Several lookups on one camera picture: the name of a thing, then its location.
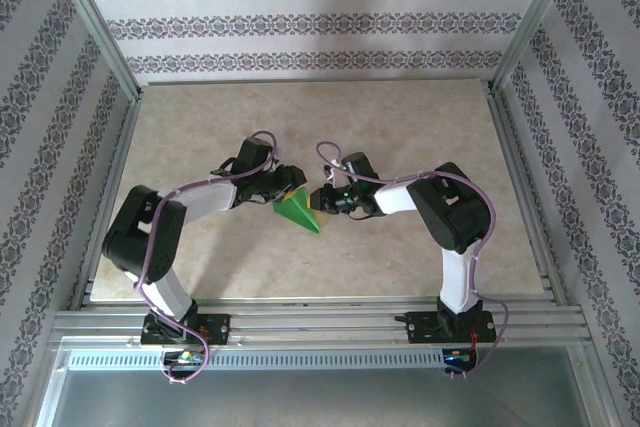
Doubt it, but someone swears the grey metal sheet panel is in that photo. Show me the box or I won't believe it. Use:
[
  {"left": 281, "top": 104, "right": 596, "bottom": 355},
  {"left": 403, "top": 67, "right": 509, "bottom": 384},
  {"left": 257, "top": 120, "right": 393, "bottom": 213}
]
[{"left": 34, "top": 339, "right": 614, "bottom": 427}]

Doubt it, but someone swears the small circuit board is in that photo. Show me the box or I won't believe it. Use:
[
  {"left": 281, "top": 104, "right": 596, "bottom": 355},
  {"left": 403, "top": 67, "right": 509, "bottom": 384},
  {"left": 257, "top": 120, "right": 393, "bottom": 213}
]
[
  {"left": 441, "top": 346, "right": 479, "bottom": 364},
  {"left": 162, "top": 348, "right": 207, "bottom": 367}
]

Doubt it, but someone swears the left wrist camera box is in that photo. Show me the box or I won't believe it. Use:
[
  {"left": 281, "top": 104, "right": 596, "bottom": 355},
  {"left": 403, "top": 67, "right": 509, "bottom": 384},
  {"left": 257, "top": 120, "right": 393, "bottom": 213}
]
[{"left": 235, "top": 136, "right": 276, "bottom": 174}]

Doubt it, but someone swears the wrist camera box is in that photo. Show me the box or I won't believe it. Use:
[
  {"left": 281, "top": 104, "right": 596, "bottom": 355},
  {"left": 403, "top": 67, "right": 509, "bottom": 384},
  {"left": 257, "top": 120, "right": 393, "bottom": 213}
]
[
  {"left": 235, "top": 136, "right": 276, "bottom": 174},
  {"left": 341, "top": 152, "right": 380, "bottom": 184}
]

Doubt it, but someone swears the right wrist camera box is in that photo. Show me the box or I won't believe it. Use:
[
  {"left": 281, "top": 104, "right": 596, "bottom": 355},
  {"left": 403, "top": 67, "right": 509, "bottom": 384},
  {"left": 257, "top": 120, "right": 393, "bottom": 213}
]
[{"left": 341, "top": 152, "right": 380, "bottom": 184}]

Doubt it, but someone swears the aluminium mounting rail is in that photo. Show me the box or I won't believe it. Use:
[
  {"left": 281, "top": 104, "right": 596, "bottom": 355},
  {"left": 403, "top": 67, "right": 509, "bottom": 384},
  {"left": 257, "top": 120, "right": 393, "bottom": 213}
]
[{"left": 49, "top": 296, "right": 587, "bottom": 348}]

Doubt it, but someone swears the thin aluminium edge rail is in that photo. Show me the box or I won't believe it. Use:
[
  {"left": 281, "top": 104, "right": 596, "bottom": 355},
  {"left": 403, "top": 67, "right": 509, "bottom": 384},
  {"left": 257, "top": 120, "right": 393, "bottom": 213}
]
[{"left": 141, "top": 76, "right": 494, "bottom": 89}]

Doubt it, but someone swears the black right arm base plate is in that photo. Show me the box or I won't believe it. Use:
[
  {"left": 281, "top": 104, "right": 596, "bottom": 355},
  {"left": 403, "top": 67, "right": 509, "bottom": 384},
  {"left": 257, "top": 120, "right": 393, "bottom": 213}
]
[{"left": 407, "top": 310, "right": 497, "bottom": 346}]

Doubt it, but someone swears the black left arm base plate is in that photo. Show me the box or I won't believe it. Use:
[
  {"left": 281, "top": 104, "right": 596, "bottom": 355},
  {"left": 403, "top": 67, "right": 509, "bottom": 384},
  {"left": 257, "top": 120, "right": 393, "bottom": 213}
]
[{"left": 141, "top": 313, "right": 232, "bottom": 347}]

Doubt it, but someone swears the aluminium side rail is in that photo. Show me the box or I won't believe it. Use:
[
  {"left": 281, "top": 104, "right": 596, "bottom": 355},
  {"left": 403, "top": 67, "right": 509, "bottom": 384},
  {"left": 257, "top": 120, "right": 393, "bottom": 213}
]
[
  {"left": 485, "top": 81, "right": 569, "bottom": 307},
  {"left": 69, "top": 89, "right": 146, "bottom": 311}
]

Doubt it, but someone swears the slotted grey cable duct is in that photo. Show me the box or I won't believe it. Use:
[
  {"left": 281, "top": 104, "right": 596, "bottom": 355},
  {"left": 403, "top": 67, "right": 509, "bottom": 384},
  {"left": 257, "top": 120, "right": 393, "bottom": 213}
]
[{"left": 66, "top": 349, "right": 584, "bottom": 371}]

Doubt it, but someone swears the aluminium frame post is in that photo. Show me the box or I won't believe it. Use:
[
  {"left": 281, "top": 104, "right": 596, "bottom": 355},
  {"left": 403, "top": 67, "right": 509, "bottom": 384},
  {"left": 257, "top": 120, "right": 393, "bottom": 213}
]
[
  {"left": 43, "top": 0, "right": 145, "bottom": 101},
  {"left": 489, "top": 0, "right": 586, "bottom": 98}
]

